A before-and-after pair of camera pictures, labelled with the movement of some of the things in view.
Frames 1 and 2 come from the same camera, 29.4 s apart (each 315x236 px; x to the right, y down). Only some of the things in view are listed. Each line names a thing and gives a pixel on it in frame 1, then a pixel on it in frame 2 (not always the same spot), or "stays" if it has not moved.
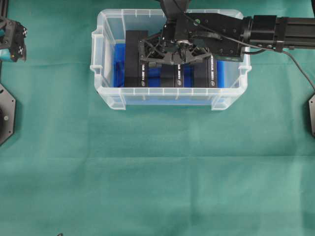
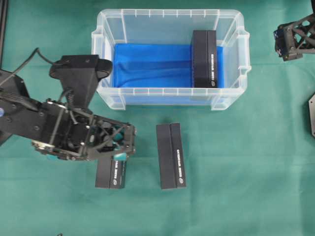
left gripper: [12, 36] to [66, 133]
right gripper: [224, 35] to [288, 35]
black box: [171, 75] to [171, 156]
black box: [204, 73] stays
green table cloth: [76, 166] stays
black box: [137, 72] to [110, 174]
